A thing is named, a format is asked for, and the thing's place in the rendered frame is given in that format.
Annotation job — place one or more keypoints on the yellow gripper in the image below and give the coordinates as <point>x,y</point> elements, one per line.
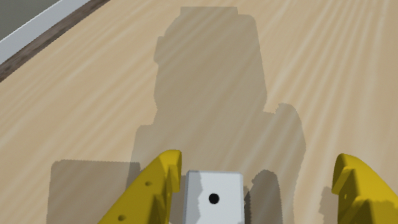
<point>364,198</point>

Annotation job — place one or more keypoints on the grey die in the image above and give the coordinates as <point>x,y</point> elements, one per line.
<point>213,197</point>

